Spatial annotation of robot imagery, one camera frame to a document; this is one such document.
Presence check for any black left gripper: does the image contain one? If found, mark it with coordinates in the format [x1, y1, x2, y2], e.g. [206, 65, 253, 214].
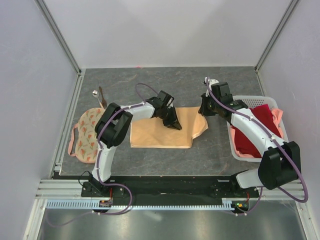
[159, 106, 182, 131]

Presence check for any peach cloth napkin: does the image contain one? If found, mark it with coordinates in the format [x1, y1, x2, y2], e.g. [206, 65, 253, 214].
[130, 106, 208, 149]

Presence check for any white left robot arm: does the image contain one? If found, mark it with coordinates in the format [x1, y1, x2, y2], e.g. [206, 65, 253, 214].
[92, 91, 182, 197]

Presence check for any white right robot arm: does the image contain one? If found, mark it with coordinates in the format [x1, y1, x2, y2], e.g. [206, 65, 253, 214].
[198, 77, 301, 197]

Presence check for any white perforated plastic basket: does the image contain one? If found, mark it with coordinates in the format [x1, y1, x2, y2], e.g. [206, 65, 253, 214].
[231, 95, 289, 154]

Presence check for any red cloth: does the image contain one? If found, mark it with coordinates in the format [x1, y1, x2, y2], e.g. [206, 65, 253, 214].
[229, 104, 285, 162]

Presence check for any pink cloth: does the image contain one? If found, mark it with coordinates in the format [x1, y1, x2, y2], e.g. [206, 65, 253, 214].
[229, 104, 285, 159]

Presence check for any metal spoon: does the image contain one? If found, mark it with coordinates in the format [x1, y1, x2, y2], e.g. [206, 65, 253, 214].
[92, 90, 105, 109]

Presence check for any floral oven mitt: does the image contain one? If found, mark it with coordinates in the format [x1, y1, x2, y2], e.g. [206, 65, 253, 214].
[67, 107, 105, 164]

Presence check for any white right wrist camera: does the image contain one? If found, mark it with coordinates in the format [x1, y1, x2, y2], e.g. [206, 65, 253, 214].
[203, 77, 219, 86]

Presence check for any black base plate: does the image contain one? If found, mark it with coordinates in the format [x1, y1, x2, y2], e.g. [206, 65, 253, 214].
[81, 176, 259, 206]

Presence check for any right aluminium frame post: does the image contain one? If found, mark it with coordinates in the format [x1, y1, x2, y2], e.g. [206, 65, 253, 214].
[254, 0, 300, 73]

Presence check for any aluminium frame post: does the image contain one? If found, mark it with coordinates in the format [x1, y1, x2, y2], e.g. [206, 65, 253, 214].
[34, 0, 82, 75]
[254, 0, 300, 73]

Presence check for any grey slotted cable duct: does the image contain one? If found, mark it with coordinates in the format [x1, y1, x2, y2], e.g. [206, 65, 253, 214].
[46, 199, 249, 211]

